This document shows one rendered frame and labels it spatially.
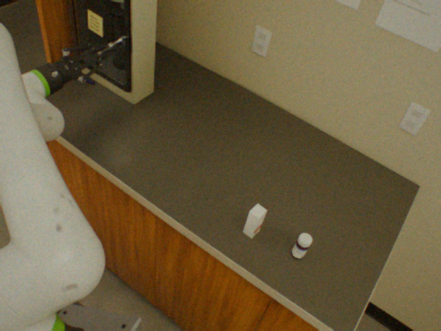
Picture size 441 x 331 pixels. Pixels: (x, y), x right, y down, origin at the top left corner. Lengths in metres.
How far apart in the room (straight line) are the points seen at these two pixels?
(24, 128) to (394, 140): 1.25
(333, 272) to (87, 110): 1.01
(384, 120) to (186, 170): 0.73
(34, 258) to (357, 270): 0.92
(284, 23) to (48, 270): 1.20
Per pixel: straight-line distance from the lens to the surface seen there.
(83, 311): 0.91
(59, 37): 1.69
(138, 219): 1.45
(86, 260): 0.61
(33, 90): 1.25
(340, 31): 1.45
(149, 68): 1.53
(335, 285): 1.21
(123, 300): 2.11
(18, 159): 0.66
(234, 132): 1.49
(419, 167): 1.60
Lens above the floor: 1.94
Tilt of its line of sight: 47 degrees down
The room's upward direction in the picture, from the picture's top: 11 degrees clockwise
